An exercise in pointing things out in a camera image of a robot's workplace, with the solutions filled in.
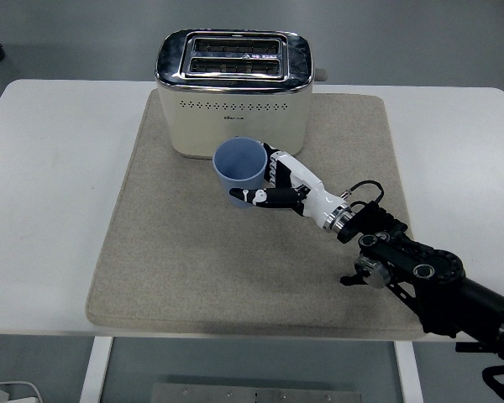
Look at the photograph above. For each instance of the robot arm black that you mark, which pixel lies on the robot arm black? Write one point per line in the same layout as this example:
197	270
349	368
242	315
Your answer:
424	268

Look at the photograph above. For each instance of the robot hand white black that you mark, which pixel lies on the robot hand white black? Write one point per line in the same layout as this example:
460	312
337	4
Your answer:
315	195

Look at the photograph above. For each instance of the white table leg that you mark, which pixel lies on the white table leg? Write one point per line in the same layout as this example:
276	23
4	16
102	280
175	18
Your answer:
409	373
96	369

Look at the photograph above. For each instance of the beige felt table mat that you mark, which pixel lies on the beige felt table mat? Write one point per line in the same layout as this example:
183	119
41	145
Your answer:
193	260

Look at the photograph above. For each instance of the cream chrome toaster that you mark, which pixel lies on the cream chrome toaster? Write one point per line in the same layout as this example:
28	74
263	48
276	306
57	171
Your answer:
235	105

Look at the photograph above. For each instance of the black table control panel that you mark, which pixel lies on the black table control panel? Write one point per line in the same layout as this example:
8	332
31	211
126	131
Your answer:
466	347

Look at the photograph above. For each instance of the blue plastic cup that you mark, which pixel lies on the blue plastic cup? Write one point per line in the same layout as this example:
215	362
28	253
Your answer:
239	176

